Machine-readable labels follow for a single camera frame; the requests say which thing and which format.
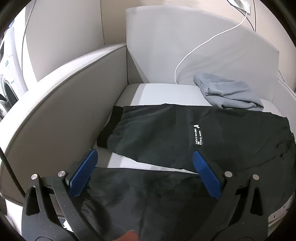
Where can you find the black pants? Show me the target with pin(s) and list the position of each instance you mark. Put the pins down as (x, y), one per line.
(161, 139)

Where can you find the white washing machine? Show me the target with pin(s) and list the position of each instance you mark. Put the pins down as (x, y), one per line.
(9, 69)

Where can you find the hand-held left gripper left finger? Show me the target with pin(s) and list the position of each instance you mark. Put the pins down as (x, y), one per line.
(84, 170)

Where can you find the orange blurred object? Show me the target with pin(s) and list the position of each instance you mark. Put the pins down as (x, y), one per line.
(128, 236)

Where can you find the white back cushion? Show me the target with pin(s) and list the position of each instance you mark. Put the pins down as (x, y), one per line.
(161, 46)

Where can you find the grey folded pants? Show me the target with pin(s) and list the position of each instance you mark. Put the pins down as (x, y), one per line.
(226, 92)

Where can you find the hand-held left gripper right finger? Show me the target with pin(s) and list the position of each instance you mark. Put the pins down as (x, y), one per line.
(205, 171)

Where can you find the white power adapter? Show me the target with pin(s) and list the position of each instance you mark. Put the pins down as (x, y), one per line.
(240, 3)

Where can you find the white armchair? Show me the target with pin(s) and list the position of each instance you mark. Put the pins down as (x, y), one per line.
(57, 111)

